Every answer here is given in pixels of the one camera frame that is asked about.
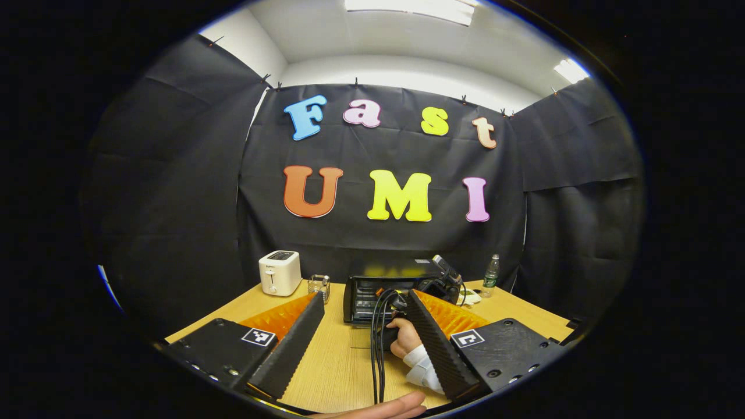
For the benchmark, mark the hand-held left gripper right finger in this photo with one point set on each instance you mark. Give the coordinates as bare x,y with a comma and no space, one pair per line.
442,352

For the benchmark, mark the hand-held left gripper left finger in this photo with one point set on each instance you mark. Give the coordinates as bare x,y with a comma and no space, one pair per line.
291,352

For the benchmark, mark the black electric oven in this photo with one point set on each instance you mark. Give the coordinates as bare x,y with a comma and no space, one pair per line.
364,291

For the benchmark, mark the white divided condiment plate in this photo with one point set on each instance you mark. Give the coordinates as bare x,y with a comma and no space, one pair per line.
470,297

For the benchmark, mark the clear plastic water bottle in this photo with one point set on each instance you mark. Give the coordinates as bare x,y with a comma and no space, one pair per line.
490,276

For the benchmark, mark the clear glass holder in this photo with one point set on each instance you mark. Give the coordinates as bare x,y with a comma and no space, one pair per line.
319,287

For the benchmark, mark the white toaster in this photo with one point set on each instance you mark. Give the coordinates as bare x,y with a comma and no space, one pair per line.
280,273

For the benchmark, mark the black backdrop cloth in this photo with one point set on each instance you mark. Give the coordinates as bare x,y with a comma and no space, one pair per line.
396,154

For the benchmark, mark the ceiling light panel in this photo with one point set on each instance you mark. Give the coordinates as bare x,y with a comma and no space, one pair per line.
571,70

